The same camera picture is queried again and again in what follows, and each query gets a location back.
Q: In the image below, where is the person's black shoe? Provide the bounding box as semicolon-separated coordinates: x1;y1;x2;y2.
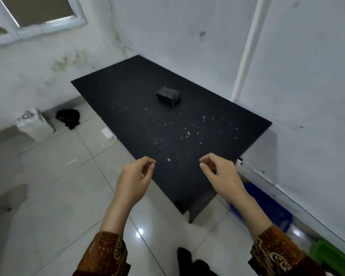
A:
177;247;219;276

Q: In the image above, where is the person's left hand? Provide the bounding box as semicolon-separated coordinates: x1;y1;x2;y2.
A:
114;156;157;206

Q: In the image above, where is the black table leg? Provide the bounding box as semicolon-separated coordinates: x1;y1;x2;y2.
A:
188;187;217;223

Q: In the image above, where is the white bag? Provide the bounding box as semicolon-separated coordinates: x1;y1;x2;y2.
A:
16;108;55;142

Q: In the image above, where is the small black box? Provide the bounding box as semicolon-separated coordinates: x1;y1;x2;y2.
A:
155;86;181;106

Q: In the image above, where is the white wall cable duct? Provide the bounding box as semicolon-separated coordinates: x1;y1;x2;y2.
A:
236;158;345;245

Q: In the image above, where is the green plastic bin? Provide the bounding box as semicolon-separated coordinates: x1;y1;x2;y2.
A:
309;239;345;276

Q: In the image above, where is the white framed window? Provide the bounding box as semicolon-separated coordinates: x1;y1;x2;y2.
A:
0;0;87;49

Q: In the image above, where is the white wall pipe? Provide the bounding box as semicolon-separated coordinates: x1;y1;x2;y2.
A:
231;0;273;103

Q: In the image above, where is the black cloth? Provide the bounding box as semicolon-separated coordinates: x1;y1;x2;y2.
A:
55;108;81;130

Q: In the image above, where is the small white flat object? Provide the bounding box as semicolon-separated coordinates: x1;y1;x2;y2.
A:
100;127;116;140

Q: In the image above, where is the person's left forearm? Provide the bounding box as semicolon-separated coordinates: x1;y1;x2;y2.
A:
73;195;141;276

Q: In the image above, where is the blue plastic bin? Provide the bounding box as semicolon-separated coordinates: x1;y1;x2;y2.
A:
229;182;294;234

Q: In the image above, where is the person's right hand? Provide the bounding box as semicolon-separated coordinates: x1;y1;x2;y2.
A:
199;153;245;200

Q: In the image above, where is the person's right forearm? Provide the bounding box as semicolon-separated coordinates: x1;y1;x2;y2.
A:
226;188;329;276

